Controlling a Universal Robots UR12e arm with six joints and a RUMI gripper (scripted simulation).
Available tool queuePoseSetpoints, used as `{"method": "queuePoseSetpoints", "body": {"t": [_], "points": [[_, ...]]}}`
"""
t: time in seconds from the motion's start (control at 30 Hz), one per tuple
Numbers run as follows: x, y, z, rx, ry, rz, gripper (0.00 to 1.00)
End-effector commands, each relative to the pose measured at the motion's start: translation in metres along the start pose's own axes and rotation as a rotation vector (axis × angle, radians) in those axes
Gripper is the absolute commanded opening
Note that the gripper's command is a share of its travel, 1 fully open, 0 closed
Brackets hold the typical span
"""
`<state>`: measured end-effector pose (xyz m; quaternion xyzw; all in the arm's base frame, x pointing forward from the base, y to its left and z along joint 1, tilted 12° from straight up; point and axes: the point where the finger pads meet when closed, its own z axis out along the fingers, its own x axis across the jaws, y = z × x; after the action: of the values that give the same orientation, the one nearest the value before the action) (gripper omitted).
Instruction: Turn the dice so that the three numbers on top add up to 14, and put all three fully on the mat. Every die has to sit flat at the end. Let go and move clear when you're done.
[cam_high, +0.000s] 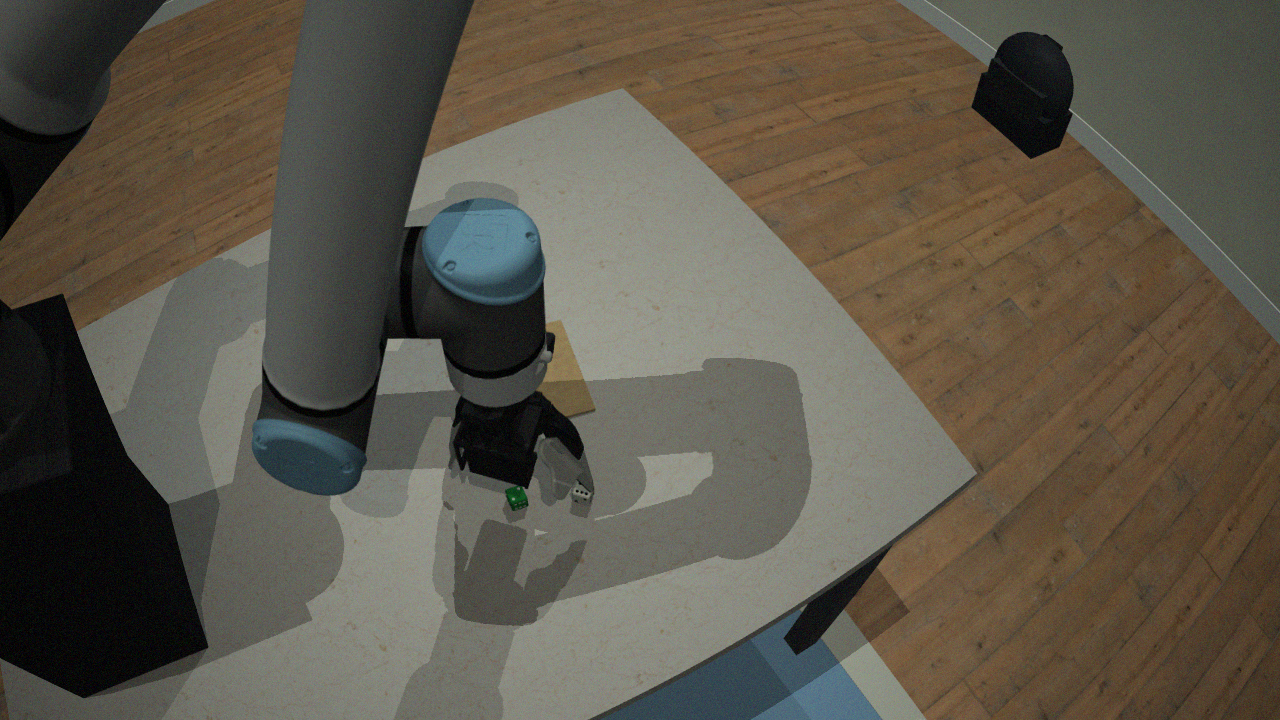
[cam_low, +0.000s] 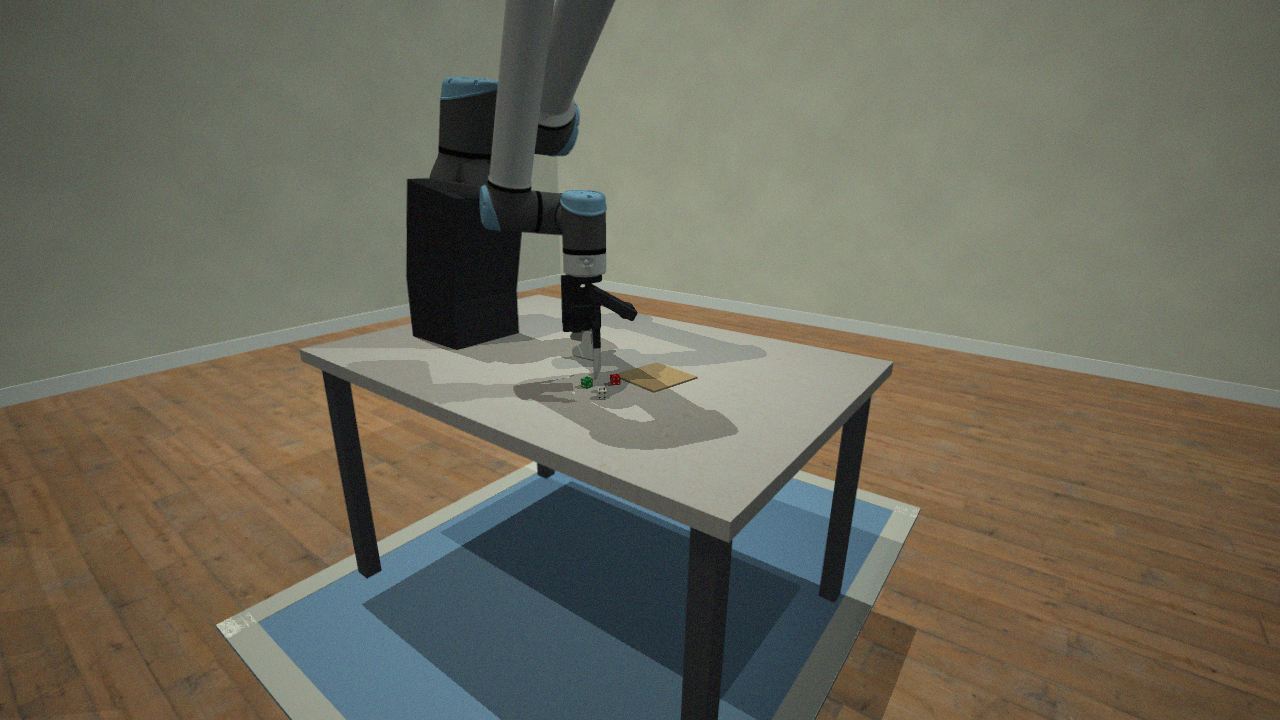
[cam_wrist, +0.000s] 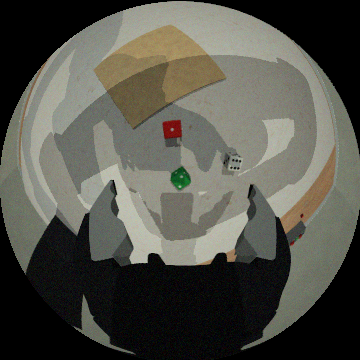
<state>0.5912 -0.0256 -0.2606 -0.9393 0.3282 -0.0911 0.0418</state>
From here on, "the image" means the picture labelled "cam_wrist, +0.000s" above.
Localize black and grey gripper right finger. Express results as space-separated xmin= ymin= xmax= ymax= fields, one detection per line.
xmin=234 ymin=184 xmax=291 ymax=311

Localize tan square mat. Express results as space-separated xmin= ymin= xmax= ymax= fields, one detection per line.
xmin=94 ymin=24 xmax=227 ymax=128

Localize red die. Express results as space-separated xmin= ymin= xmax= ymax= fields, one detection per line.
xmin=163 ymin=120 xmax=182 ymax=139

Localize white die with black pips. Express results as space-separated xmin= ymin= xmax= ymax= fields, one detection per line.
xmin=223 ymin=152 xmax=243 ymax=172

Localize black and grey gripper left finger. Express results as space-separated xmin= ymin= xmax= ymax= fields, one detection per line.
xmin=73 ymin=180 xmax=134 ymax=317

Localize green die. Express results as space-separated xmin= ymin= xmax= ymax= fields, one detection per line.
xmin=170 ymin=166 xmax=191 ymax=190

